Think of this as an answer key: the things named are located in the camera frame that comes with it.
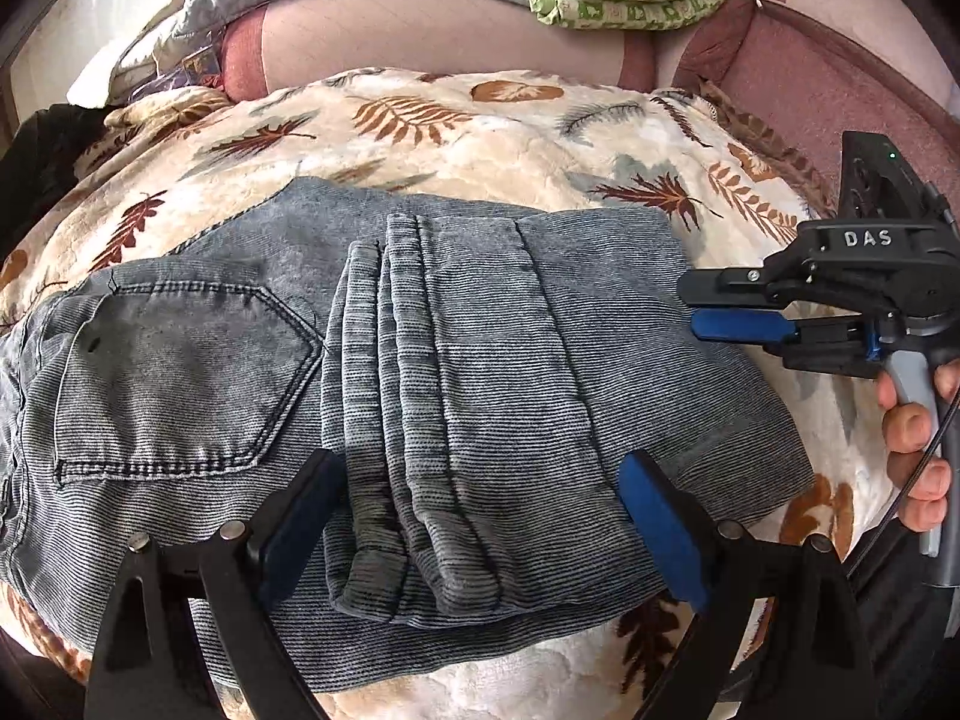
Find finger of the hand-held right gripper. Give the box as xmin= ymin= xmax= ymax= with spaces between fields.
xmin=688 ymin=311 xmax=880 ymax=380
xmin=677 ymin=259 xmax=815 ymax=310

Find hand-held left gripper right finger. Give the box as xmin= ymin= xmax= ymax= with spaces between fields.
xmin=617 ymin=448 xmax=878 ymax=720

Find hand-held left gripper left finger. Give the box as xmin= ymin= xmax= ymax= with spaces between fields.
xmin=82 ymin=448 xmax=347 ymax=720

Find grey-blue denim pants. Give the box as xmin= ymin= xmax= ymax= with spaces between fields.
xmin=0 ymin=176 xmax=815 ymax=695

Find person's right hand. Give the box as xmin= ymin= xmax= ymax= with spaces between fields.
xmin=877 ymin=360 xmax=960 ymax=533

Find cream leaf-print blanket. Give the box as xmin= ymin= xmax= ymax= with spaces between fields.
xmin=0 ymin=67 xmax=901 ymax=720

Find dark jacket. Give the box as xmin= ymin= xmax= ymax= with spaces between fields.
xmin=0 ymin=105 xmax=106 ymax=256

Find purple patterned cloth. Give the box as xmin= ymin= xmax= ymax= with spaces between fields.
xmin=150 ymin=45 xmax=226 ymax=91

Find white pillow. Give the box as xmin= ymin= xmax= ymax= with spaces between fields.
xmin=67 ymin=37 xmax=188 ymax=106

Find black cable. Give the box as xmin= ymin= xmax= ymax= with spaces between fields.
xmin=844 ymin=390 xmax=960 ymax=582

